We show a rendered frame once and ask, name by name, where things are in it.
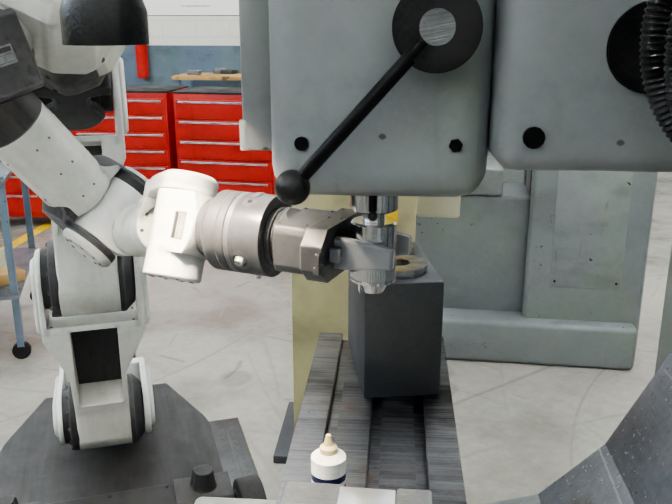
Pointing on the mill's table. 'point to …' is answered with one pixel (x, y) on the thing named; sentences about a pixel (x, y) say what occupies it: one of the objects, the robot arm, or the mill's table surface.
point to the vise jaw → (310, 493)
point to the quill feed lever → (459, 38)
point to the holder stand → (399, 331)
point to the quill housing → (285, 43)
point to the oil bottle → (328, 463)
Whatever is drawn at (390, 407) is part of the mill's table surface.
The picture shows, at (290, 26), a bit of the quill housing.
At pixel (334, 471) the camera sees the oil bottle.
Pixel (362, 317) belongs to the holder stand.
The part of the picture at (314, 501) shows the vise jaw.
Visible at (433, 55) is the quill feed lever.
